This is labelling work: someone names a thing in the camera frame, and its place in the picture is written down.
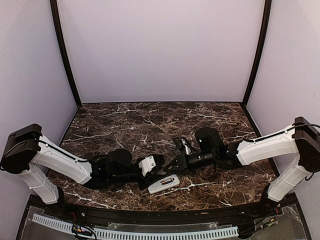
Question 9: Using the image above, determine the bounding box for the white slotted cable duct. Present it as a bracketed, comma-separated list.
[32, 213, 239, 240]

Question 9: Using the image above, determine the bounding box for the black front frame rail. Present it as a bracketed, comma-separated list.
[27, 192, 301, 226]

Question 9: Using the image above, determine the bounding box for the left black frame post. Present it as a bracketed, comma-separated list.
[49, 0, 82, 108]

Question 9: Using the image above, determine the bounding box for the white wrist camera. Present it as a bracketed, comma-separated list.
[138, 154, 165, 177]
[173, 137, 196, 155]

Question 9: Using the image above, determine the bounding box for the purple AAA battery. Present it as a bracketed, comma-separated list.
[161, 178, 175, 186]

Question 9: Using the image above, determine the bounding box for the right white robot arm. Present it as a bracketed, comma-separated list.
[163, 116, 320, 217]

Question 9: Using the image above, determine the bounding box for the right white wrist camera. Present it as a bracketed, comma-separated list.
[173, 137, 196, 155]

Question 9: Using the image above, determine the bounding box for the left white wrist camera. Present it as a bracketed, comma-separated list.
[138, 154, 165, 177]

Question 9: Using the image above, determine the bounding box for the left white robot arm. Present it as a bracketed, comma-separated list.
[0, 123, 165, 218]

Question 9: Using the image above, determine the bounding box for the white remote control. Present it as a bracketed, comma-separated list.
[147, 174, 180, 194]

